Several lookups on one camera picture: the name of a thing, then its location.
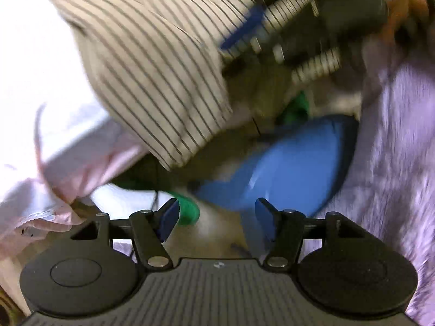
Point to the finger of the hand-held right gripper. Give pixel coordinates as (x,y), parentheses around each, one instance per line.
(244,30)

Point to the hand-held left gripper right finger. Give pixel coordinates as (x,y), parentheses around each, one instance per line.
(265,220)

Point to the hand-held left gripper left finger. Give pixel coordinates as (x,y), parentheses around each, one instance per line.
(168,222)

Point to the brown striped shirt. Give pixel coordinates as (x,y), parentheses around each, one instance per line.
(142,57)

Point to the person's right hand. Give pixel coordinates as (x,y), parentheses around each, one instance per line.
(406,0)

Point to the green object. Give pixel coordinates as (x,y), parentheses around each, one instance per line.
(187,210)
(294,108)

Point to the blue plastic object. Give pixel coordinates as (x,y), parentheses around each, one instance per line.
(299,163)

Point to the pale pink cloth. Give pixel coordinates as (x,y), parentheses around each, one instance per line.
(85,163)

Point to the polka dot fleece blanket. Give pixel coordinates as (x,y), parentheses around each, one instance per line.
(401,142)

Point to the brown patterned object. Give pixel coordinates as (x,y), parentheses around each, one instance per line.
(6,309)

